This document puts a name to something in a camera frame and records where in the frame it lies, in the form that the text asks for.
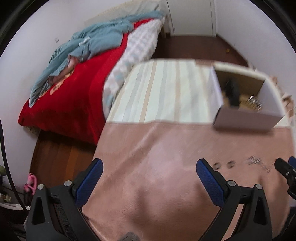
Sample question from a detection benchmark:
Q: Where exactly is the silver charm bracelet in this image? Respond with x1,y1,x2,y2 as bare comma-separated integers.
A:
246,156,273,174

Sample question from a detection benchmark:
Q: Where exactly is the white cardboard box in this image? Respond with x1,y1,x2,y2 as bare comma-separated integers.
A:
207,62,285,133

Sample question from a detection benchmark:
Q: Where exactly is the silver chain bracelet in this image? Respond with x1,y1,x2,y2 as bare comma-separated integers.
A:
246,94,264,112

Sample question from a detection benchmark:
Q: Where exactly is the wooden bead bracelet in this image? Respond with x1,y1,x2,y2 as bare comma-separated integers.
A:
222,91,258,110

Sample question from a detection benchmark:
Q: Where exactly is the pink toy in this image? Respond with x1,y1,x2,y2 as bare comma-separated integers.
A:
23,173,37,195

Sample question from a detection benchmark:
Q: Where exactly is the brown checkered cloth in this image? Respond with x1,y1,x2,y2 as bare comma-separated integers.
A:
271,76,295,118

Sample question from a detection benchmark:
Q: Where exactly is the red blanket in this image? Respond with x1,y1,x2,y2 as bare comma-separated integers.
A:
17,19,153,145

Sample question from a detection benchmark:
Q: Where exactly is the pink striped table cloth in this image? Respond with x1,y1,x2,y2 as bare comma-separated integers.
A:
82,59,295,240

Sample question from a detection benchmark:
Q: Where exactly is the teal quilt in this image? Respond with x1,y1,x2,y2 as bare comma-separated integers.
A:
29,11,165,107

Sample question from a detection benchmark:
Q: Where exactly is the white door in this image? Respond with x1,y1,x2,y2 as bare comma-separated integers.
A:
166,0,216,37

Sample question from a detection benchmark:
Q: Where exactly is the checkered bed sheet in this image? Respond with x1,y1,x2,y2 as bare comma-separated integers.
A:
102,18,165,118

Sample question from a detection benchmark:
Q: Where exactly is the striped pillow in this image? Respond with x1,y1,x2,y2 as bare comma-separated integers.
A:
84,1,166,27

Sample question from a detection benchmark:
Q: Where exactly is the black cable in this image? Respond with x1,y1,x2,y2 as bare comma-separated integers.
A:
0,119,30,212

